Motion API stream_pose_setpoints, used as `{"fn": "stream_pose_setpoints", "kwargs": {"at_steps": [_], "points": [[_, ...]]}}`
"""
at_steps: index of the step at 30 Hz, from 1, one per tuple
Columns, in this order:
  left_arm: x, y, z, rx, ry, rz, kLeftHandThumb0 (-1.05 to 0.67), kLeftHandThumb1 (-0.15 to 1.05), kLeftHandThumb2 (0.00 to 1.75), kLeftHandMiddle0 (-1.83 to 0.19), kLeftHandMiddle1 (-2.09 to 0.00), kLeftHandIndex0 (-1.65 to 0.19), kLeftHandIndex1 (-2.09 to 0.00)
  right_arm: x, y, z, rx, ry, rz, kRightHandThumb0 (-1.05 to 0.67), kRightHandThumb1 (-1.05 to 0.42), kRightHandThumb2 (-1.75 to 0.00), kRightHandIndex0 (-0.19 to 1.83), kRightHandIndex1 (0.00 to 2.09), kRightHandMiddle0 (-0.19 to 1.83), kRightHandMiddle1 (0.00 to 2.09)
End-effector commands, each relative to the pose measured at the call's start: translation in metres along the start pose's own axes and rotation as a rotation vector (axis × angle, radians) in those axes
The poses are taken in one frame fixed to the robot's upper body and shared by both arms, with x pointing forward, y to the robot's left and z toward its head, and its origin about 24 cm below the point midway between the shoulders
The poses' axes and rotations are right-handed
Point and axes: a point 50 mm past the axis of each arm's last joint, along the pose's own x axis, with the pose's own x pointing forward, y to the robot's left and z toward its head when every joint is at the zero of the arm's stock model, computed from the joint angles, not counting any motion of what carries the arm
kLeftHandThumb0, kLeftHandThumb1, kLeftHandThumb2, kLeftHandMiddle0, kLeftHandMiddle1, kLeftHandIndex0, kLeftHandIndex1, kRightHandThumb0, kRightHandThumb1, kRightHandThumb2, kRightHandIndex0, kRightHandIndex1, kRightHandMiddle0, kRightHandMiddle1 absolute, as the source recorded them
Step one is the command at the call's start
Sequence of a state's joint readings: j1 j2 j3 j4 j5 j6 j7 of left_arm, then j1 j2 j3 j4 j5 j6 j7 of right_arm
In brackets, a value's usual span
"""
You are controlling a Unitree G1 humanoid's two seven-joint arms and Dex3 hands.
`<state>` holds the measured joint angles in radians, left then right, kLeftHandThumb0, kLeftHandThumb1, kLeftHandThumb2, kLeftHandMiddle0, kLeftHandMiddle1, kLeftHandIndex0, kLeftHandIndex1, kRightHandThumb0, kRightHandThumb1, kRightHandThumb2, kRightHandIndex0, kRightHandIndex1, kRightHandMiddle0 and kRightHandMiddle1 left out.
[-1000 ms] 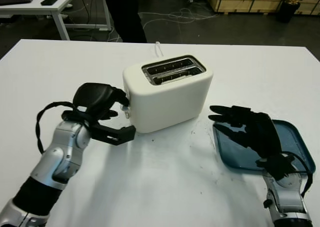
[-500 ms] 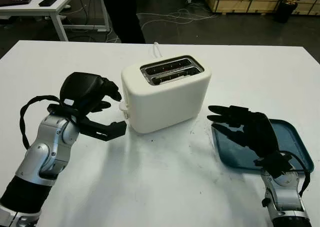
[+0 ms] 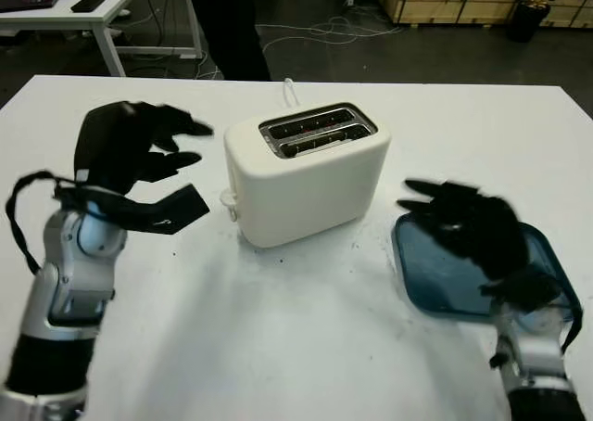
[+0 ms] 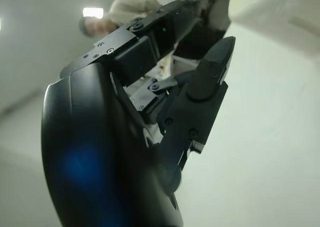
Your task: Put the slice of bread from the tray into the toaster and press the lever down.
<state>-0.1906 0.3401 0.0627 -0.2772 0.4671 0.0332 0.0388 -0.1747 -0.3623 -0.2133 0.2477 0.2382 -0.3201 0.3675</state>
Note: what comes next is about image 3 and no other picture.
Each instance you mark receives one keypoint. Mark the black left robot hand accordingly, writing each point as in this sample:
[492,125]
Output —
[116,147]

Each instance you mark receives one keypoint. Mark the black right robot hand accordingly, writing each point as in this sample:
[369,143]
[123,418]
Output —
[486,235]

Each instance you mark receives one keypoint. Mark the blue plastic tray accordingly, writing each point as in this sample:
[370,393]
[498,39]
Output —
[431,272]

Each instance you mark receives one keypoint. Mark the white toaster lever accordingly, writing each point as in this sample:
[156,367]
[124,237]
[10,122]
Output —
[228,197]

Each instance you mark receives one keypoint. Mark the white toaster knob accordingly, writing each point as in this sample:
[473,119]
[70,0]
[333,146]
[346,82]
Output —
[232,214]

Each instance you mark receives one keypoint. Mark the white two-slot toaster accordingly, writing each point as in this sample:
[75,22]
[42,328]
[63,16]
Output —
[306,194]

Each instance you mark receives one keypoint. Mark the black smartphone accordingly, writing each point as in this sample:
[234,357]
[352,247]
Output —
[88,3]

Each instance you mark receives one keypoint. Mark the white office desk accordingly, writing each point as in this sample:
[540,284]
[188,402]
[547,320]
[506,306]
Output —
[106,1]

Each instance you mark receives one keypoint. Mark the standing person in dark trousers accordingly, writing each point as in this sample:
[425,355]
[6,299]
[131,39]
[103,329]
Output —
[231,27]

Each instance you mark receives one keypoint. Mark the black waste bin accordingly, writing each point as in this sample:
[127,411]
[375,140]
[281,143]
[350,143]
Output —
[527,20]

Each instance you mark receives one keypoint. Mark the wooden shipping crate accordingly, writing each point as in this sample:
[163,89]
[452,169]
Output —
[463,1]

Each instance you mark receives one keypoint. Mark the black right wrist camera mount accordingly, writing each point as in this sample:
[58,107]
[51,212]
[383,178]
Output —
[523,291]

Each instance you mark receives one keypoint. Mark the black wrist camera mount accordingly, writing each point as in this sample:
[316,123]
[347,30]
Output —
[171,212]
[523,291]

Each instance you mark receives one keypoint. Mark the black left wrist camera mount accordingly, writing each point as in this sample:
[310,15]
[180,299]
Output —
[171,212]

